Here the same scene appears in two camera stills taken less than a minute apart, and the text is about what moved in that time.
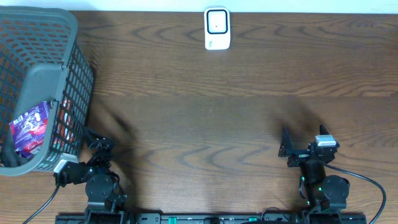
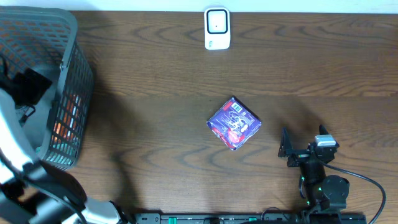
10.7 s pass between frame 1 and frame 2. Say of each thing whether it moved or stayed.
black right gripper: stayed
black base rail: stayed
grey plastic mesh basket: stayed
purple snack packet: moved
